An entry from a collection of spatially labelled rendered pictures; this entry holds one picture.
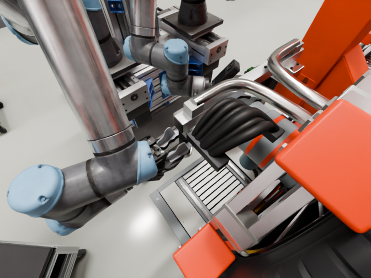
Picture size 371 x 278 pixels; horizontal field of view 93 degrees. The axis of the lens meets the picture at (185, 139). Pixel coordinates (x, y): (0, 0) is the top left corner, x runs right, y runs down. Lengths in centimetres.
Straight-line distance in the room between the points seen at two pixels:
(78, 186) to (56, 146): 146
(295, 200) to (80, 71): 33
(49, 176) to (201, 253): 28
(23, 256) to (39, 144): 97
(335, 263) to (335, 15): 79
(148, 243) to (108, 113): 107
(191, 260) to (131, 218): 97
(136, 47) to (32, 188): 47
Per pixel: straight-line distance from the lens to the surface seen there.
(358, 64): 100
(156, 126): 131
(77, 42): 30
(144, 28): 63
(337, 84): 97
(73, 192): 34
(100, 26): 76
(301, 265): 24
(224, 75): 62
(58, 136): 184
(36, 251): 113
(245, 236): 30
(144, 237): 129
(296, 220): 45
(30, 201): 34
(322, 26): 92
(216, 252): 38
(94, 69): 30
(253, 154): 49
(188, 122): 36
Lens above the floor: 126
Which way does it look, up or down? 58 degrees down
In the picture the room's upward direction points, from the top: straight up
